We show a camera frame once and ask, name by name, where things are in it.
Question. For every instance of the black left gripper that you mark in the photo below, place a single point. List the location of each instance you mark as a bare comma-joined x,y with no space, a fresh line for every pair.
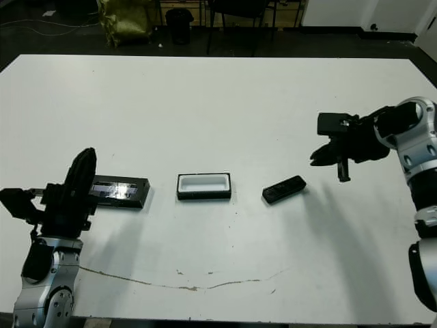
61,218

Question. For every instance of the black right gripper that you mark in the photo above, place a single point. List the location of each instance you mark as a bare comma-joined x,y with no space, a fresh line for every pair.
362,143

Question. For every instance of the black box lid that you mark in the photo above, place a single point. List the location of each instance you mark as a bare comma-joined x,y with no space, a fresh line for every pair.
129,193

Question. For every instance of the slim black camera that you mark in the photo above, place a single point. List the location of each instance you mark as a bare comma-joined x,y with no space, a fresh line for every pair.
283,189

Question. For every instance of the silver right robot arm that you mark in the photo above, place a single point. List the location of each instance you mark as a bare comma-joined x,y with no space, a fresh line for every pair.
420,153

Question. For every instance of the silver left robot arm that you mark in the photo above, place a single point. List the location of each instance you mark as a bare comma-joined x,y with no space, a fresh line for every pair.
48,283

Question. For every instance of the black box with white insert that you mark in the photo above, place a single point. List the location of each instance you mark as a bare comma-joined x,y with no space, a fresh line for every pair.
203,186

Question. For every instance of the crinkled plastic bag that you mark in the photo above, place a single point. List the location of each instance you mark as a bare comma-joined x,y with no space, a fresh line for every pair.
126,24

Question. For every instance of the white paper sheet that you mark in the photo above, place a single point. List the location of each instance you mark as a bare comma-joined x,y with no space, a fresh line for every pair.
49,13

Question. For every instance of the black folding chair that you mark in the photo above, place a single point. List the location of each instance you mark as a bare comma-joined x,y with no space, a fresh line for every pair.
239,10

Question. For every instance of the black trash bin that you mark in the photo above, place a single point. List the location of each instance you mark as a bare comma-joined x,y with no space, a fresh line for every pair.
178,25

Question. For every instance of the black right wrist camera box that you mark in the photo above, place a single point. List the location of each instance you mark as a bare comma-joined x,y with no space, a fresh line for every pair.
329,123

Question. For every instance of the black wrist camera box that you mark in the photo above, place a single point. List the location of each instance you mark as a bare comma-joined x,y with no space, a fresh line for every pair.
329,123
17,205

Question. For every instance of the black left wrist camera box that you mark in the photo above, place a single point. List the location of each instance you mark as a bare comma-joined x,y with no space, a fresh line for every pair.
17,205

